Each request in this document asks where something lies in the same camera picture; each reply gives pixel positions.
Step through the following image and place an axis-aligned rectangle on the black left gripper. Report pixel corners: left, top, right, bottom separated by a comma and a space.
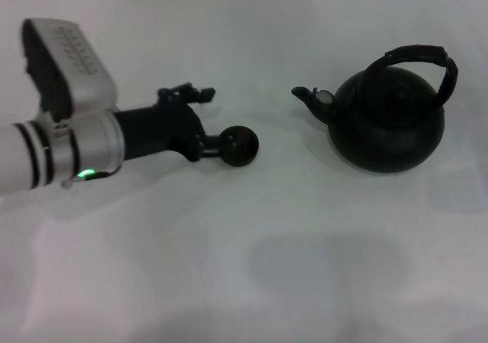
113, 82, 226, 164

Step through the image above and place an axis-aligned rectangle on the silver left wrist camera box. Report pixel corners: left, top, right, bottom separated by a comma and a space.
20, 18, 117, 125

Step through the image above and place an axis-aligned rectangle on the black round teapot with handle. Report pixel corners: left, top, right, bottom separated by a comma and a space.
291, 44, 459, 175

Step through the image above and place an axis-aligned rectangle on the small dark brown teacup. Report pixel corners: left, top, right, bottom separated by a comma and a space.
218, 125, 261, 168

